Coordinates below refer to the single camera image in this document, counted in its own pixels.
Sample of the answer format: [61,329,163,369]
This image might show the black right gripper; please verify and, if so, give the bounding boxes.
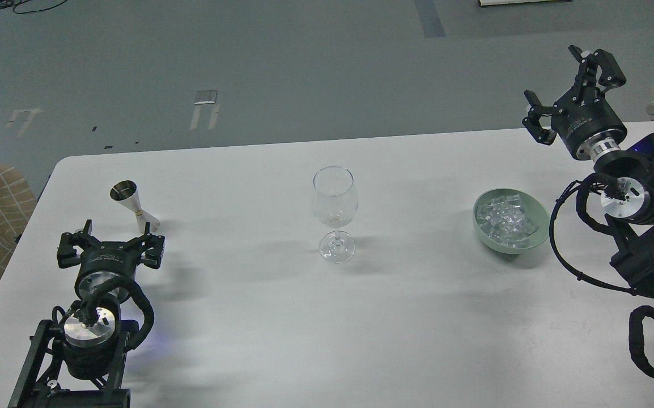
[522,45,627,161]

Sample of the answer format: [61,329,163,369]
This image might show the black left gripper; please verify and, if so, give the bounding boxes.
[57,220,165,300]

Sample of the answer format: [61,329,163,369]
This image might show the steel double jigger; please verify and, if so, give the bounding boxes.
[109,180,160,233]

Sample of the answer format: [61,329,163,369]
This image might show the clear ice cubes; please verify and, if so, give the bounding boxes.
[475,194,539,248]

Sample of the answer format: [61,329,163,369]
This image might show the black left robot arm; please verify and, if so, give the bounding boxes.
[8,220,165,407]

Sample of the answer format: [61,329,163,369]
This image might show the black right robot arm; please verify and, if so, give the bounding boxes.
[522,45,654,379]

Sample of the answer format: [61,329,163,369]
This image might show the clear wine glass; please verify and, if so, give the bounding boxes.
[311,165,358,264]

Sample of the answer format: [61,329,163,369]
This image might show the green bowl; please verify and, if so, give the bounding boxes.
[472,188,549,255]

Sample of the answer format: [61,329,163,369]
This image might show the metal floor plate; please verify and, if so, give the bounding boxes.
[193,90,218,106]

